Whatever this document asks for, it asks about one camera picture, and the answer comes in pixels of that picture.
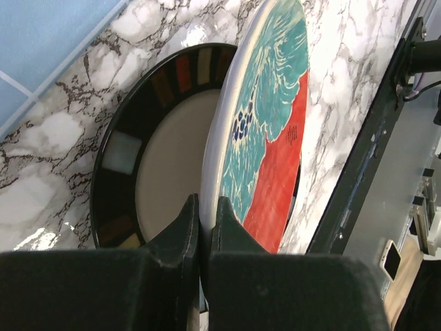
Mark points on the black rimmed striped plate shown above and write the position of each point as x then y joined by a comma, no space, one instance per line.
151,155

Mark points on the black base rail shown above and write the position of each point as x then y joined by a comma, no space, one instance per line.
345,204

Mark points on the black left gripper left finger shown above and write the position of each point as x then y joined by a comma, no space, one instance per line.
154,287

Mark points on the white smartphone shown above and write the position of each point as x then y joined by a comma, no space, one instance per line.
390,260

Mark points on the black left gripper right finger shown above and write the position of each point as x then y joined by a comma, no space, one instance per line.
248,288

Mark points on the teal and red plate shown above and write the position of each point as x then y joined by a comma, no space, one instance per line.
253,148

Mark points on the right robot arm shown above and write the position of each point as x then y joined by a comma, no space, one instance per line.
425,56

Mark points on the blue grid placemat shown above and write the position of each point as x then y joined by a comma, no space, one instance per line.
39,41

